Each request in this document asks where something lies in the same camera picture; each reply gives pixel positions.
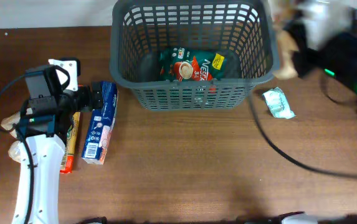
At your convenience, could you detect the blue rectangular carton box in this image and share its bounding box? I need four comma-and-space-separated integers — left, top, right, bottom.
82, 82, 118, 165

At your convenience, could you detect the mint green small packet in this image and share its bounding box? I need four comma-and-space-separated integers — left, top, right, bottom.
262, 87, 295, 119

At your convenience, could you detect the dark grey plastic basket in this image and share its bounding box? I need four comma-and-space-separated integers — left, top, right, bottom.
109, 0, 280, 111

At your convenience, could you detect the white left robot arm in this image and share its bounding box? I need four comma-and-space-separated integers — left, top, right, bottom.
12, 82, 103, 223

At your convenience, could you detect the beige bread bag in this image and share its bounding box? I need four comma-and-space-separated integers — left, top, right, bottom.
1, 111, 21, 162

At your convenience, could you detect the green Nescafe coffee bag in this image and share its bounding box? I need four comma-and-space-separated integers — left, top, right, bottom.
158, 47, 230, 82

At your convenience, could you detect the beige brown snack bag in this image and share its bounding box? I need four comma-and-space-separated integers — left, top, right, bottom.
268, 0, 298, 80

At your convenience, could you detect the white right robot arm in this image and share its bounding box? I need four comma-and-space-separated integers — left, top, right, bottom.
270, 1, 357, 94

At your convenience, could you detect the yellow orange snack packet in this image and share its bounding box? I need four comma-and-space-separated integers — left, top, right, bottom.
60, 112, 80, 174

